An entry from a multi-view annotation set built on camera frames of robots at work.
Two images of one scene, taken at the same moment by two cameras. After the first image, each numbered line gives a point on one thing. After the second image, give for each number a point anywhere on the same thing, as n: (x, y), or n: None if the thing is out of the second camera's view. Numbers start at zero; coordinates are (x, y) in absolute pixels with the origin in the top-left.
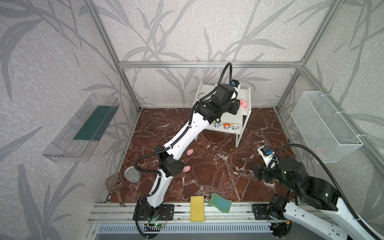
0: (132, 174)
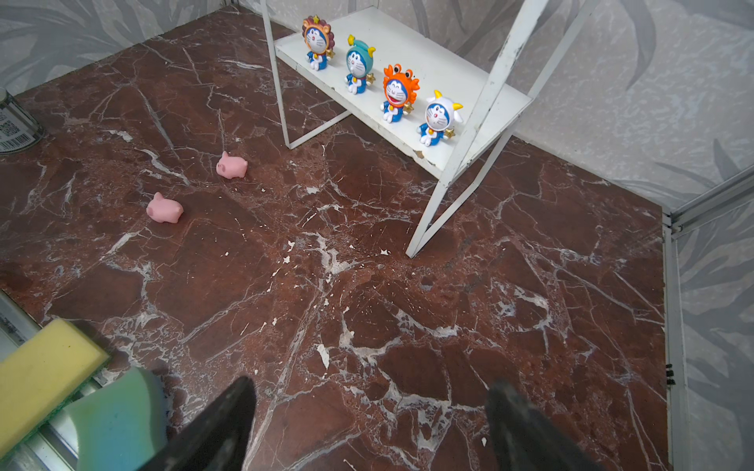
0: (20, 131)
